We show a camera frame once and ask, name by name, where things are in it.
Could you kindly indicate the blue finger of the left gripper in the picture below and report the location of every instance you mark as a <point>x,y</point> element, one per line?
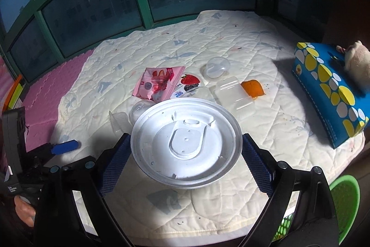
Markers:
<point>65,147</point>

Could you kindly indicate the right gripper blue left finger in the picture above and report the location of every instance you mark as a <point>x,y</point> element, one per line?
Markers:
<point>57,221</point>

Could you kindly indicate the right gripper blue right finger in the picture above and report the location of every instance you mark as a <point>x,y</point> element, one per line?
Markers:
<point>276,179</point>

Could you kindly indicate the green plastic trash basket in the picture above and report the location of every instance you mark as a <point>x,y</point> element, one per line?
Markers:
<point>344,206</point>

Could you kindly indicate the person's left hand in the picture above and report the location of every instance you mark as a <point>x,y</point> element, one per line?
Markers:
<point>25,211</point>

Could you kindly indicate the pink foam floor mat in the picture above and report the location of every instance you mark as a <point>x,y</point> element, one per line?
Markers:
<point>43,97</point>

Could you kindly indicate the small clear plastic cup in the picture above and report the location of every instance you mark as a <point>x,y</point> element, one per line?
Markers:
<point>120,122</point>

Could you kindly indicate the clear round plastic cup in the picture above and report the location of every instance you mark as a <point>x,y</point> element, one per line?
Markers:
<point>138,109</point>

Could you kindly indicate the pink strawberry snack bag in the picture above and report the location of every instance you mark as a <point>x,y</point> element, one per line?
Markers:
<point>157,84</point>

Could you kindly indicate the blue tissue box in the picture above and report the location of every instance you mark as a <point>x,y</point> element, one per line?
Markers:
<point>341,106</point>

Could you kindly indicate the strawberry picture wrapper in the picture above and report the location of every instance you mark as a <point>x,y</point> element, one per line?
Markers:
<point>186,85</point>

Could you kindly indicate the clear rectangular plastic tray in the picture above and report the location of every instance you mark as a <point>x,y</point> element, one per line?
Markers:
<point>232,95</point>

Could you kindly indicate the white quilted bed mat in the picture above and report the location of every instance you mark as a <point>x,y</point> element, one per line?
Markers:
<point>283,122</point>

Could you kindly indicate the plush toy animal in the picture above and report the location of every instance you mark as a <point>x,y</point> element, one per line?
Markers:
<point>357,64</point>

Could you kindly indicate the clear plastic dome lid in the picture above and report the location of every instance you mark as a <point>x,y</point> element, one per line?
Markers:
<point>216,67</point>

